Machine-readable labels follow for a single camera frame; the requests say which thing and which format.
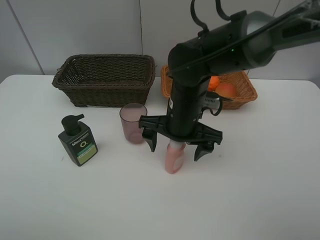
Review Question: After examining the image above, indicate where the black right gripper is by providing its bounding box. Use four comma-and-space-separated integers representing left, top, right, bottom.
139, 81, 223, 162

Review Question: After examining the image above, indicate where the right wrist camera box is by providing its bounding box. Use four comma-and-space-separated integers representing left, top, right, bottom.
203, 91, 233, 110

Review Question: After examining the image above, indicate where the pink lotion bottle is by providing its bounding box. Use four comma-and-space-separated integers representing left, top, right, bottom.
165, 139, 186, 174

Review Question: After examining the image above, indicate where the translucent purple plastic cup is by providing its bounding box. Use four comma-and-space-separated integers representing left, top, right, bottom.
119, 103, 148, 145

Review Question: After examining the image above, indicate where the light orange wicker basket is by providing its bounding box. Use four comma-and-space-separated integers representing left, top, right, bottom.
161, 65, 258, 110

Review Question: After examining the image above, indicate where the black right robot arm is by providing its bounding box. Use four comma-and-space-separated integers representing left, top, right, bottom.
139, 0, 320, 161

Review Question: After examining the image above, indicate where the red yellow peach fruit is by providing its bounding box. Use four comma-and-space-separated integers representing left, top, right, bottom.
215, 83, 237, 98

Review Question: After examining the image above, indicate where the black soap pump bottle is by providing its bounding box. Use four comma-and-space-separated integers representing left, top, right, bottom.
58, 114, 98, 167

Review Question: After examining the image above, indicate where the orange mandarin fruit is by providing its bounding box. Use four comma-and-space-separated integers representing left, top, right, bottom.
208, 76, 220, 92

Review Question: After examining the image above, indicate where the dark brown wicker basket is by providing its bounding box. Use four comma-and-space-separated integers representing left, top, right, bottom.
52, 54, 156, 108

